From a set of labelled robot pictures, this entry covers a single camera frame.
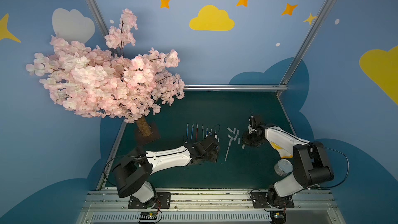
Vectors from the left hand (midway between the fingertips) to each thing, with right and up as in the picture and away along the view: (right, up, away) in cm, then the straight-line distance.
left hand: (218, 152), depth 83 cm
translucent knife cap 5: (+14, +3, +10) cm, 17 cm away
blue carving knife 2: (-15, +9, +17) cm, 24 cm away
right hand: (+18, +4, +10) cm, 21 cm away
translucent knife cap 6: (+16, +1, +7) cm, 17 cm away
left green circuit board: (-35, -28, -10) cm, 46 cm away
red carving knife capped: (-12, +9, +18) cm, 23 cm away
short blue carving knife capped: (-3, +9, +17) cm, 19 cm away
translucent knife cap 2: (+14, +8, +16) cm, 23 cm away
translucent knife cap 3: (+8, +6, +15) cm, 18 cm away
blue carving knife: (-18, +9, +15) cm, 26 cm away
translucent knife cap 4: (+13, +5, +14) cm, 19 cm away
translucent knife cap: (+13, +9, +18) cm, 23 cm away
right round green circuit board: (+28, -29, -10) cm, 41 cm away
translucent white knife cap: (+10, +10, +18) cm, 22 cm away
